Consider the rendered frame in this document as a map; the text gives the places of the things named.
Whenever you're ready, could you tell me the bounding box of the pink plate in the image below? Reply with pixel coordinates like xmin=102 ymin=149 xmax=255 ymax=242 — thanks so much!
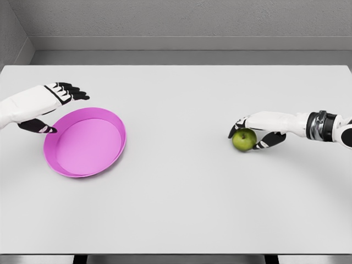
xmin=43 ymin=107 xmax=127 ymax=178

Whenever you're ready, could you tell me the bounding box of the green apple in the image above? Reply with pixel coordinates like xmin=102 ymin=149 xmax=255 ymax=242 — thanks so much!
xmin=232 ymin=128 xmax=257 ymax=152

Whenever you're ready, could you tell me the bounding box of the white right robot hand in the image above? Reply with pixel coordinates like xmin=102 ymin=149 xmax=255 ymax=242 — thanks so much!
xmin=228 ymin=111 xmax=295 ymax=151

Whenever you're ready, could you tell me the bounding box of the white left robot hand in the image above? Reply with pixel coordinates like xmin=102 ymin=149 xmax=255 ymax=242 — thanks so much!
xmin=10 ymin=81 xmax=91 ymax=134

